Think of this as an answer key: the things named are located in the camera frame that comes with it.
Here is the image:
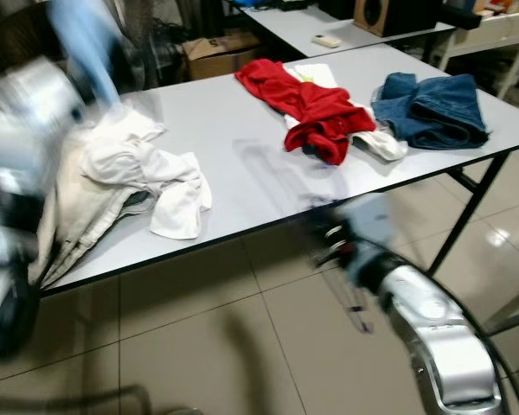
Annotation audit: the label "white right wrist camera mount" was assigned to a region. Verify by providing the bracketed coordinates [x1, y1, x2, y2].
[344, 195, 400, 291]

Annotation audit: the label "cardboard box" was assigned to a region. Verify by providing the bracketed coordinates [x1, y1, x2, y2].
[180, 33, 262, 81]

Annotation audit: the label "black table leg frame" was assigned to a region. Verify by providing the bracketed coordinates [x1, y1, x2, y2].
[424, 151, 519, 279]

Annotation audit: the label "wooden speaker box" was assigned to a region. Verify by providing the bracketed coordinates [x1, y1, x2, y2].
[353, 0, 435, 37]

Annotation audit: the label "red t-shirt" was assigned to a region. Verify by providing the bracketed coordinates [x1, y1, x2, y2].
[235, 59, 379, 167]

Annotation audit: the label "white t-shirt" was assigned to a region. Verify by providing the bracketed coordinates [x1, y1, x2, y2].
[80, 108, 214, 241]

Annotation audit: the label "blue jeans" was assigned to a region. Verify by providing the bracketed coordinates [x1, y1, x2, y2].
[372, 72, 491, 150]

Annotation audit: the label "white remote control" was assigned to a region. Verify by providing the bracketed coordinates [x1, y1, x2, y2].
[312, 34, 343, 48]

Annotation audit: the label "beige jeans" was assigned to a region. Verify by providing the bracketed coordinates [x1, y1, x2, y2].
[30, 130, 152, 291]

